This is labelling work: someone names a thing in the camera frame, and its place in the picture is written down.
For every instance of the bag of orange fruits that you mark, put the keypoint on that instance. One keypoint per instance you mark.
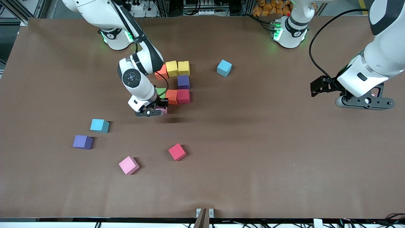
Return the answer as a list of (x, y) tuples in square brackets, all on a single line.
[(269, 8)]

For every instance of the red foam cube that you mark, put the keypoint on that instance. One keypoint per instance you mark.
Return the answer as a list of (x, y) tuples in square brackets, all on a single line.
[(183, 96), (177, 152)]

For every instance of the purple foam cube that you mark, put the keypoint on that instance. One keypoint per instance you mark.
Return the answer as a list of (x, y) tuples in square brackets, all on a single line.
[(183, 82), (83, 142)]

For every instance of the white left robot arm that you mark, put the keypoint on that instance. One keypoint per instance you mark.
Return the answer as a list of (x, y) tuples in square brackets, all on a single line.
[(379, 53)]

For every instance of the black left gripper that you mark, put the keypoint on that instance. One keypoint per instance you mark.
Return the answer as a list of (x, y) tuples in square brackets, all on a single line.
[(329, 84)]

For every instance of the green foam cube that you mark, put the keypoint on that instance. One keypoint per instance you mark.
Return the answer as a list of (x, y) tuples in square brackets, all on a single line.
[(161, 91)]

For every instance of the aluminium frame profile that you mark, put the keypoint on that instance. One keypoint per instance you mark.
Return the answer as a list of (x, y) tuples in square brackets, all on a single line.
[(15, 21), (385, 18)]

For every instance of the small white box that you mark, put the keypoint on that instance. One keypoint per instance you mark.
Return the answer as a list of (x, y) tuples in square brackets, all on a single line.
[(317, 223)]

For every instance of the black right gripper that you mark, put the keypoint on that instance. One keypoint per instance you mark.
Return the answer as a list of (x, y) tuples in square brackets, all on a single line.
[(162, 102)]

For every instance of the small metal bracket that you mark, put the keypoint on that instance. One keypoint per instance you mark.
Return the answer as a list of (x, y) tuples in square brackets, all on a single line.
[(198, 212)]

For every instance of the white power strip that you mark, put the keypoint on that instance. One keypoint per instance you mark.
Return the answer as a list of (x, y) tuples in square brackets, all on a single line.
[(207, 12), (137, 7)]

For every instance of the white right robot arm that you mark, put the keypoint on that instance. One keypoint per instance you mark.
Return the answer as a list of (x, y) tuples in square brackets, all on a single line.
[(139, 82)]

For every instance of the yellow foam cube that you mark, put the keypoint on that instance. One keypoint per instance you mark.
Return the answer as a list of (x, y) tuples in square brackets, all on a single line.
[(171, 68), (183, 68)]

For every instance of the orange foam cube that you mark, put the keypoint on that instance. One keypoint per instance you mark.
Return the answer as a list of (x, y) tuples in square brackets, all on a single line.
[(171, 97), (163, 73)]

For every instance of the blue foam cube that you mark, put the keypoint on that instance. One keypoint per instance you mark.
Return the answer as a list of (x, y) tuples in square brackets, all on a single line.
[(224, 68), (98, 125)]

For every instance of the brown paper table cover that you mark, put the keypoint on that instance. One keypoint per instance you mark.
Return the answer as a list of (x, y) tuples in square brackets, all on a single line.
[(284, 174)]

